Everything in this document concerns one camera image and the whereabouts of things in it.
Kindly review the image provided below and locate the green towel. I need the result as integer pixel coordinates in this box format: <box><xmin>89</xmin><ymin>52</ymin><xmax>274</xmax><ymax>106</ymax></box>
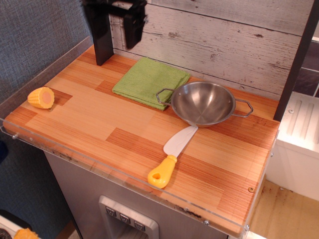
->
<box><xmin>112</xmin><ymin>57</ymin><xmax>190</xmax><ymax>111</ymax></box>

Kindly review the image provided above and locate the silver dispenser button panel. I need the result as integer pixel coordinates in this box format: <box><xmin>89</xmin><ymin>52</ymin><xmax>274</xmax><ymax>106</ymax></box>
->
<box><xmin>99</xmin><ymin>195</ymin><xmax>160</xmax><ymax>239</ymax></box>

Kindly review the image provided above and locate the orange toy on floor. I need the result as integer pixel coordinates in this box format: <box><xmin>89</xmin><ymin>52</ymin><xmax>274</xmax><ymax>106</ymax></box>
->
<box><xmin>13</xmin><ymin>228</ymin><xmax>39</xmax><ymax>239</ymax></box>

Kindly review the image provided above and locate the dark vertical post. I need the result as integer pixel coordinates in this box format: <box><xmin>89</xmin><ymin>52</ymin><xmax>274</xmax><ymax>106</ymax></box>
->
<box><xmin>273</xmin><ymin>0</ymin><xmax>319</xmax><ymax>121</ymax></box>

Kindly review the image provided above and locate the white toy sink unit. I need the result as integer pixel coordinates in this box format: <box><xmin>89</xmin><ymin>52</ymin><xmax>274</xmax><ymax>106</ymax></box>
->
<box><xmin>265</xmin><ymin>36</ymin><xmax>319</xmax><ymax>202</ymax></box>

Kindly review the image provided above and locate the grey toy fridge cabinet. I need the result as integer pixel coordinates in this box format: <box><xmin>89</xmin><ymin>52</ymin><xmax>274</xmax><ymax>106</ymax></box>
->
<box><xmin>45</xmin><ymin>152</ymin><xmax>227</xmax><ymax>239</ymax></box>

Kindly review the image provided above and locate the clear acrylic edge guard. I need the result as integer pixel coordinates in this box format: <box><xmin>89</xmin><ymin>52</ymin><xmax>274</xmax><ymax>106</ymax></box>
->
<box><xmin>3</xmin><ymin>115</ymin><xmax>279</xmax><ymax>238</ymax></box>

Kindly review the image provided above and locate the yellow toy corn piece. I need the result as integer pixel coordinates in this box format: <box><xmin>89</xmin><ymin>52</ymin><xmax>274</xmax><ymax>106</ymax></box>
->
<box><xmin>27</xmin><ymin>87</ymin><xmax>55</xmax><ymax>109</ymax></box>

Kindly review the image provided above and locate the steel two-handled pot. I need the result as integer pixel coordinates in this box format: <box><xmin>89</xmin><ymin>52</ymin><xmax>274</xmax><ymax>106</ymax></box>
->
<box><xmin>156</xmin><ymin>81</ymin><xmax>254</xmax><ymax>127</ymax></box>

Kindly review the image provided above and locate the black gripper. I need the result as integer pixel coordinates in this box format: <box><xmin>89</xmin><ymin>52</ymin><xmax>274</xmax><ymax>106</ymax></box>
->
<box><xmin>81</xmin><ymin>0</ymin><xmax>147</xmax><ymax>66</ymax></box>

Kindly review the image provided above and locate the toy knife yellow handle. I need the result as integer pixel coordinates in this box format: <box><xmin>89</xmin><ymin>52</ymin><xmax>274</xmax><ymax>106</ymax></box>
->
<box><xmin>148</xmin><ymin>126</ymin><xmax>198</xmax><ymax>189</ymax></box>

